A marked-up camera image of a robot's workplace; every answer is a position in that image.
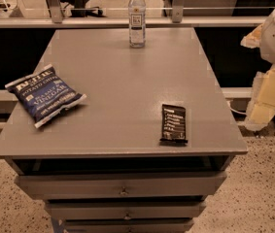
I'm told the metal railing frame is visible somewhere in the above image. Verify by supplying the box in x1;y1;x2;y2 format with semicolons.
0;0;265;28

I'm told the black rxbar chocolate bar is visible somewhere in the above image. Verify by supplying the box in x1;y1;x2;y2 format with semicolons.
160;104;188;144

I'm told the blue potato chips bag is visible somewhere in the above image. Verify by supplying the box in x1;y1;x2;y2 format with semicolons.
5;64;86;128

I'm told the grey bottom drawer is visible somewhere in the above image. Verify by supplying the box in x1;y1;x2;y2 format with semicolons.
64;218;193;233

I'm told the white cable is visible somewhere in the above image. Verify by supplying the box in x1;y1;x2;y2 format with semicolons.
227;100;248;117

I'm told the grey drawer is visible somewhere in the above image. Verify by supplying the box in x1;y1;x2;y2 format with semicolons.
64;218;193;233
15;171;226;200
46;201;206;220

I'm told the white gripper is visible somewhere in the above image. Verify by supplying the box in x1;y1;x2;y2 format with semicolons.
240;9;275;131

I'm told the grey top drawer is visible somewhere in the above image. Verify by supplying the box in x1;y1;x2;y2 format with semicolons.
15;171;226;200

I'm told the grey middle drawer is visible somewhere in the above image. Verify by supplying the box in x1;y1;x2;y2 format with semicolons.
46;201;206;220

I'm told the clear plastic water bottle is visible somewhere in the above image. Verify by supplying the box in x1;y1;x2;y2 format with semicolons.
128;0;146;48

